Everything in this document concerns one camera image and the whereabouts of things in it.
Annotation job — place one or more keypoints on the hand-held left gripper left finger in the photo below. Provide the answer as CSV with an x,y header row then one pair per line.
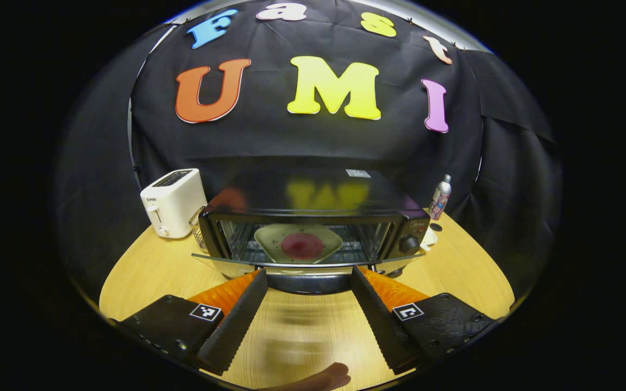
x,y
237,320

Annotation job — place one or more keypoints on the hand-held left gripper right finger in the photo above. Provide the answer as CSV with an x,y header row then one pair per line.
x,y
378,315

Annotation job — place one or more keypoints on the black electric oven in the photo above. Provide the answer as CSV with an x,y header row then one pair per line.
x,y
313,190

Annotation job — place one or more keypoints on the silver printed bottle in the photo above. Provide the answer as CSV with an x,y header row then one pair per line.
x,y
440,198

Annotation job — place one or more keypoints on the pink meat slice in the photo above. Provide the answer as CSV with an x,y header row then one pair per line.
x,y
302,246

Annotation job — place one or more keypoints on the white divided seasoning tray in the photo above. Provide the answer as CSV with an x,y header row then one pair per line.
x,y
430,238

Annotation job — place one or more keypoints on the cream square plate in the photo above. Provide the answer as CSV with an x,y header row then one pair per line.
x,y
269,241

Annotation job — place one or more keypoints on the white toaster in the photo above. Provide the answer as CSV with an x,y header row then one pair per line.
x,y
174,203

